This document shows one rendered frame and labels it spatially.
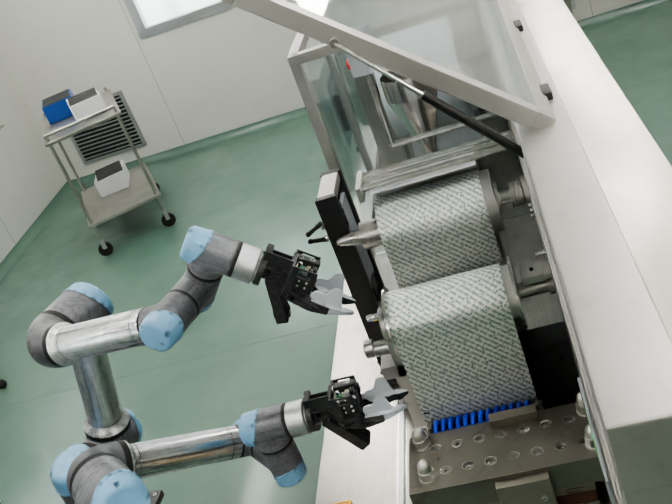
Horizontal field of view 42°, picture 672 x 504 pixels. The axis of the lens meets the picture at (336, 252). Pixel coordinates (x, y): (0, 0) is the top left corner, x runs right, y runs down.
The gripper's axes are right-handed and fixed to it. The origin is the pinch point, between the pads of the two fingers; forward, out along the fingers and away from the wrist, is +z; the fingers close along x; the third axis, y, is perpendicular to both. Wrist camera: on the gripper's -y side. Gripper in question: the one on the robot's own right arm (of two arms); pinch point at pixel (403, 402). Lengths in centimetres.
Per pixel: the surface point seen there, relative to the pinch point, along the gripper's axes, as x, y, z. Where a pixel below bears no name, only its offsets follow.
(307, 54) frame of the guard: 102, 50, -14
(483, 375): -0.6, 2.5, 17.7
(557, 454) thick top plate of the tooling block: -17.7, -6.0, 28.2
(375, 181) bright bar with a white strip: 33.1, 35.4, 4.4
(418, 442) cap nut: -8.7, -3.9, 2.0
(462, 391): -0.6, -0.2, 12.6
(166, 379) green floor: 202, -109, -160
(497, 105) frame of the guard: -14, 62, 34
